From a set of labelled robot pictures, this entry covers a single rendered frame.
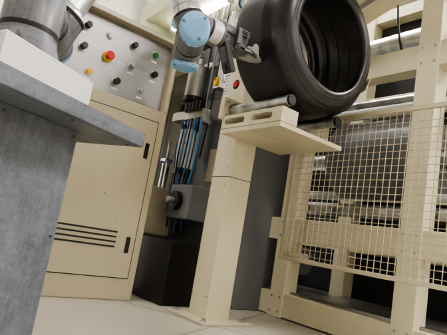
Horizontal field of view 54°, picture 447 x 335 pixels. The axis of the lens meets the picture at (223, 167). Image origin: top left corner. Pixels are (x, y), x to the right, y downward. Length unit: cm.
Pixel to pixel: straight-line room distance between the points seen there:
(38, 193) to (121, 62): 112
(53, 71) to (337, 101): 111
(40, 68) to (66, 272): 106
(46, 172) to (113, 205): 88
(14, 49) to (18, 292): 57
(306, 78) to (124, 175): 92
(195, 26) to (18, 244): 75
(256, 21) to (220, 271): 103
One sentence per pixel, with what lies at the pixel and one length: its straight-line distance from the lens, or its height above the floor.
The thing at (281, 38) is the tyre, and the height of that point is 109.
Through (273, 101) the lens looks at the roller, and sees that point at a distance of 172.
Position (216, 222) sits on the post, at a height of 41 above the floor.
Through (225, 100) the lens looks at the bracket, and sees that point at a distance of 191.
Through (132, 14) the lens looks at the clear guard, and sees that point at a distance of 224.
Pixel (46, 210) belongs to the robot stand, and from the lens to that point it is 119.
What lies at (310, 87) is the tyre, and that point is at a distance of 171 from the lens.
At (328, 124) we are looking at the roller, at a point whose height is 89.
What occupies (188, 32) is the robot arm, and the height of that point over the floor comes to 91.
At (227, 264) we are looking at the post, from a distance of 195.
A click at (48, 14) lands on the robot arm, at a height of 83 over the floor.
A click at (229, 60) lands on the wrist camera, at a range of 159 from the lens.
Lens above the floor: 35
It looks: 9 degrees up
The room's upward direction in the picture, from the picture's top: 10 degrees clockwise
